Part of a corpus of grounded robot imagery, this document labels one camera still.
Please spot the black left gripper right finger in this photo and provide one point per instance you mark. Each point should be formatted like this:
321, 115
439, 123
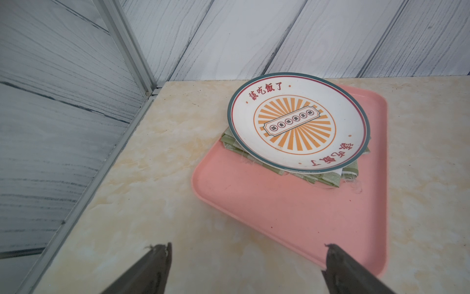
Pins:
344, 275

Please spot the pink plastic tray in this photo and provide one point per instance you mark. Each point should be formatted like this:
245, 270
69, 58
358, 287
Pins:
307, 217

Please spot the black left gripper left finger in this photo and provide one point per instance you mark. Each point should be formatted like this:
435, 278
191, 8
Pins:
148, 275

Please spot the left aluminium frame post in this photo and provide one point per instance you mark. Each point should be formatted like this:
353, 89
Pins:
119, 27

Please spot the white plate orange sunburst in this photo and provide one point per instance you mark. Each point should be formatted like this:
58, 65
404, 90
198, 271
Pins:
298, 123

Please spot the green checked folded cloth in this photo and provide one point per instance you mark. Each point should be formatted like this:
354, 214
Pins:
332, 178

